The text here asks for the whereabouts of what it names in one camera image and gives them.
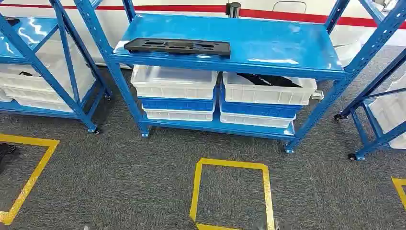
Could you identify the black round post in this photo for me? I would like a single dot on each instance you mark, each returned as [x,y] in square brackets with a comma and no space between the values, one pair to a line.
[233,9]

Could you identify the black flat part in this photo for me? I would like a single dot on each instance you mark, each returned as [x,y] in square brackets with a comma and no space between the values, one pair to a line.
[11,20]

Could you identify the white plastic crate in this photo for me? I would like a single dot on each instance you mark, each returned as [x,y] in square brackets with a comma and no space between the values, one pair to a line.
[266,94]
[253,120]
[22,84]
[174,90]
[388,111]
[179,115]
[41,104]

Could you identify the black foam parts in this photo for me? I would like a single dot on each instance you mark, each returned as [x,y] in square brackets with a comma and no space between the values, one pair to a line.
[269,80]

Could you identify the blue plastic crate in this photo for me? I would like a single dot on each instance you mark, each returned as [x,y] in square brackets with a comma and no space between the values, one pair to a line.
[177,104]
[258,109]

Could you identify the black foot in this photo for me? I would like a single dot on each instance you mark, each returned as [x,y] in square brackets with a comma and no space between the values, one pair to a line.
[5,150]

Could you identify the blue steel shelf rack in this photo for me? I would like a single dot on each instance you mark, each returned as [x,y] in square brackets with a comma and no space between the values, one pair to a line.
[253,41]
[31,30]
[360,129]

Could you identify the black foam insert tray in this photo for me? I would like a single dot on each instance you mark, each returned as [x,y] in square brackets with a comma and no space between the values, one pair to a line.
[177,46]

